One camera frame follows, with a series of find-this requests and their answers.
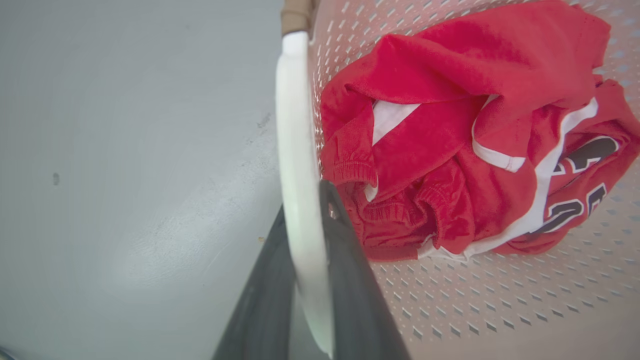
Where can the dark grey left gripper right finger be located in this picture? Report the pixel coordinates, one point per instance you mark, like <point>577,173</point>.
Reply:
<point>357,295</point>

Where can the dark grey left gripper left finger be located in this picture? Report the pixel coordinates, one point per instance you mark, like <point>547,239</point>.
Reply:
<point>262,305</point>

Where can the white perforated plastic laundry basket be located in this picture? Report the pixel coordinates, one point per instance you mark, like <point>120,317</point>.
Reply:
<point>500,300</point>

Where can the red jersey with white trim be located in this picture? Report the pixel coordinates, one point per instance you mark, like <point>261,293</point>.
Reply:
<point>450,135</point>

